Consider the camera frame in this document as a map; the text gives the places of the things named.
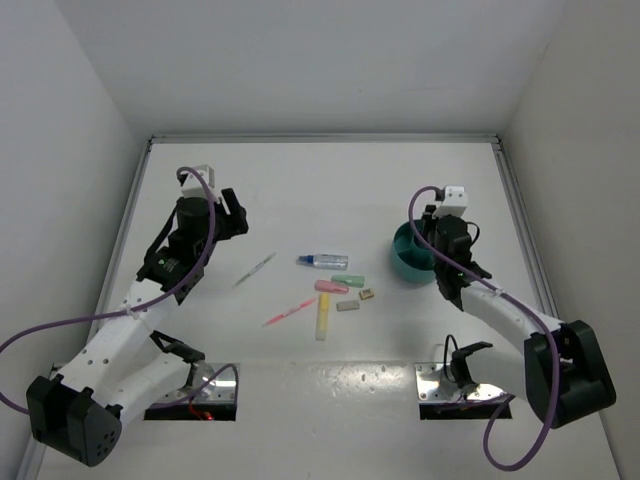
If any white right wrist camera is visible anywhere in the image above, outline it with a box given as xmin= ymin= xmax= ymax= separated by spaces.
xmin=433 ymin=185 xmax=468 ymax=218

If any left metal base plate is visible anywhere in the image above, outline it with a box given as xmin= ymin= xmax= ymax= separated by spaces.
xmin=160 ymin=362 xmax=241 ymax=405

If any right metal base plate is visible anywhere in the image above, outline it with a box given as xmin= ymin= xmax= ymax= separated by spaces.
xmin=414 ymin=362 xmax=506 ymax=405

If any pink highlighter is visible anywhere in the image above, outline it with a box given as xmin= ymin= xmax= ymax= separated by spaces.
xmin=314 ymin=280 xmax=349 ymax=295

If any clear blue-capped glue bottle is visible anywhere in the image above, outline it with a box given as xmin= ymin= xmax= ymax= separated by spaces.
xmin=297 ymin=254 xmax=349 ymax=271

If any green highlighter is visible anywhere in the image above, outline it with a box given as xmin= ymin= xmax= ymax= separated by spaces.
xmin=331 ymin=274 xmax=365 ymax=288

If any teal round organizer container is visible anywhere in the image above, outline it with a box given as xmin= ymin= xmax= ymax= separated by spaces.
xmin=390 ymin=222 xmax=435 ymax=285

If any yellow highlighter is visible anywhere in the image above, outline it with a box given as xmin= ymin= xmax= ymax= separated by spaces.
xmin=315 ymin=293 xmax=330 ymax=341

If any green thin pen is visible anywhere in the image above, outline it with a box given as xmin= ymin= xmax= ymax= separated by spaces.
xmin=233 ymin=251 xmax=277 ymax=288

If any aluminium table edge rail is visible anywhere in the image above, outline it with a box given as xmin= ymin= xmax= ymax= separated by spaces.
xmin=491 ymin=136 xmax=558 ymax=317

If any small tan eraser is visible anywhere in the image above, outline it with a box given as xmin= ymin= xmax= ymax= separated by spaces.
xmin=359 ymin=289 xmax=374 ymax=300

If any grey white eraser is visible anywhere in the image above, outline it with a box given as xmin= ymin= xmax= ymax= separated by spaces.
xmin=336 ymin=300 xmax=360 ymax=312

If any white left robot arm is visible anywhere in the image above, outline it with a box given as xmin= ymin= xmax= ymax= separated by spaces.
xmin=26 ymin=188 xmax=249 ymax=467

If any metal base plate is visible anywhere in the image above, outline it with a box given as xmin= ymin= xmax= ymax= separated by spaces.
xmin=160 ymin=362 xmax=241 ymax=405
xmin=414 ymin=362 xmax=506 ymax=405

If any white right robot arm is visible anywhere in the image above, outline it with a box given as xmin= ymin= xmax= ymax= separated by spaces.
xmin=415 ymin=203 xmax=617 ymax=429

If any pink thin pen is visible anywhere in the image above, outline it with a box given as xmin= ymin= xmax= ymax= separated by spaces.
xmin=261 ymin=297 xmax=317 ymax=328

